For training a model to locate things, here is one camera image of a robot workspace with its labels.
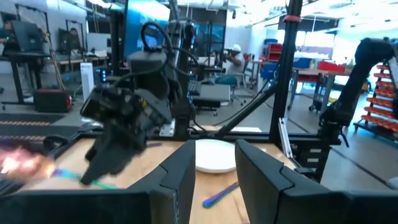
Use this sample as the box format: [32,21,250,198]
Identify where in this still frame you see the blue storage bin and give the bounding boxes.
[292,57,308,69]

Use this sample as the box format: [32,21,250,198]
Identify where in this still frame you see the white upright device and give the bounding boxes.
[80,62,95,103]

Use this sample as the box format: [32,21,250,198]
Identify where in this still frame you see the red tape band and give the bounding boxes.
[282,14,303,23]

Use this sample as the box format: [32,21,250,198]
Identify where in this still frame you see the black case red trim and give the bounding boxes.
[32,88,73,113]

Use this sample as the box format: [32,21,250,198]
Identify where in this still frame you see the person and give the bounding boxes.
[214,43,248,86]
[0,19,16,54]
[67,27,82,50]

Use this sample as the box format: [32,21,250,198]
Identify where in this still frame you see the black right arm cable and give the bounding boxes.
[140,21,175,63]

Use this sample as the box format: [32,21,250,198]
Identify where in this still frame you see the black desk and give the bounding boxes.
[0,51,52,105]

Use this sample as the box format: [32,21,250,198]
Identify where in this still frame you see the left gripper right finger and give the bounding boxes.
[234,139,398,224]

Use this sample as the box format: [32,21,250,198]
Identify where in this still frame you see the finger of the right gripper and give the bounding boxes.
[85,136,113,163]
[80,139,147,185]

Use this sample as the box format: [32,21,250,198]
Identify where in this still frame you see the black mat orange stripes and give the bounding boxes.
[0,112,81,142]

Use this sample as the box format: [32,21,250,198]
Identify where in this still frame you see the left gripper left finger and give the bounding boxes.
[0,139,197,224]

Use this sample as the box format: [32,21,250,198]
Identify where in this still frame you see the black monitor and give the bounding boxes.
[11,20,45,54]

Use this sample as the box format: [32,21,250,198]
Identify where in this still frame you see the red storage bins stack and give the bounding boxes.
[266,42,284,62]

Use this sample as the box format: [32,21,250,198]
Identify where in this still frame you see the grey cabinet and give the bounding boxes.
[190,83,231,103]

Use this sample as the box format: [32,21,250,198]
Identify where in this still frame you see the red storage bin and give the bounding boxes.
[317,60,346,73]

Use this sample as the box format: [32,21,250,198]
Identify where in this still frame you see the orange bin rack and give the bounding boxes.
[353,63,398,133]

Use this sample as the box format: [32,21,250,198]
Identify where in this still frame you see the white paper sheet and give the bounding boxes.
[230,126,262,133]

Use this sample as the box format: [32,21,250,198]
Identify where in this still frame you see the wooden workbench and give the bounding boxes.
[287,67,354,113]

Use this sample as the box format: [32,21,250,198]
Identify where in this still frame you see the white round plate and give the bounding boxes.
[194,138,238,174]

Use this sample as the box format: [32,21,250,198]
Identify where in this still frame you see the blue storage bins stack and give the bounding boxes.
[260,61,279,80]

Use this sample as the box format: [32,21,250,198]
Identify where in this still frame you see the silver mounting bracket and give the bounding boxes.
[159,119,175,138]

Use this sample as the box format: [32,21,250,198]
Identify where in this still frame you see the silver aluminium bar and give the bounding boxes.
[277,117,294,159]

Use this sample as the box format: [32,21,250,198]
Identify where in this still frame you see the iridescent rainbow knife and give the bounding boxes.
[202,181,241,209]

